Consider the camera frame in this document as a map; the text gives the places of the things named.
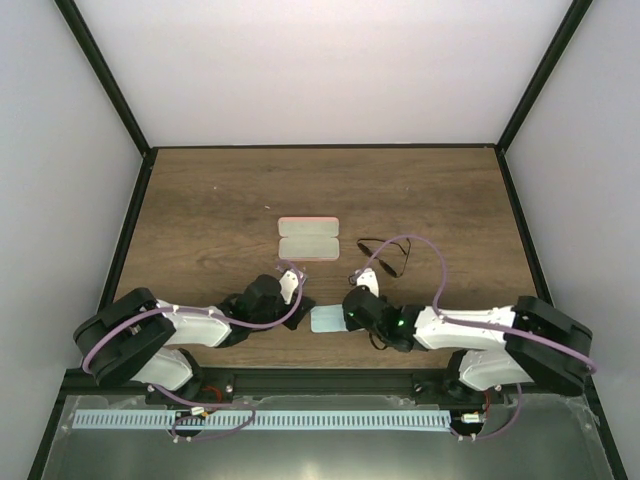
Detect light blue cleaning cloth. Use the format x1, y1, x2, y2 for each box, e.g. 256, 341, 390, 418
310, 305, 347, 334

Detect black sunglasses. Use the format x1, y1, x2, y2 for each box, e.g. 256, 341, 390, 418
356, 237, 412, 278

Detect pink glasses case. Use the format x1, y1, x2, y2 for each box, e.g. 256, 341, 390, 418
277, 217, 340, 261

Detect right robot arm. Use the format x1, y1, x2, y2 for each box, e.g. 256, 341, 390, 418
342, 286, 594, 403

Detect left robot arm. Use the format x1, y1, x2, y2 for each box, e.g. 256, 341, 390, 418
73, 269, 316, 404

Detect light blue slotted strip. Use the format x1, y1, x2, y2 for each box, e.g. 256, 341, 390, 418
72, 409, 451, 432

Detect grey metal front plate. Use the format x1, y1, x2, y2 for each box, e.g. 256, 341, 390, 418
34, 395, 613, 479

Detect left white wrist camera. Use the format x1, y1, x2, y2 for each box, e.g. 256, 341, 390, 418
279, 269, 307, 305

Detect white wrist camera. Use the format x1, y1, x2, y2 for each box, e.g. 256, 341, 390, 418
349, 267, 380, 297
279, 269, 307, 305

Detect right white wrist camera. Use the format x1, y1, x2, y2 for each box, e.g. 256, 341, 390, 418
349, 267, 380, 297

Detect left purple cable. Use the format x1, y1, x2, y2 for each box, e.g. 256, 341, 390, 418
82, 258, 307, 444

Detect purple cable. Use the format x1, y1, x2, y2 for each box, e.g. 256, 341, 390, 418
362, 235, 599, 441
82, 258, 307, 444

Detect black aluminium frame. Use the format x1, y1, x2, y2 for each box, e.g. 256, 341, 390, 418
29, 0, 629, 480

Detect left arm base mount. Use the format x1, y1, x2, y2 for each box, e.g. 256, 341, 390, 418
144, 368, 235, 408

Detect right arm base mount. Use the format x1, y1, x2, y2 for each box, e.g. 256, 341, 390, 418
409, 369, 505, 408

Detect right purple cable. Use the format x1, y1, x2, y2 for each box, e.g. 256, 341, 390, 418
362, 235, 599, 441

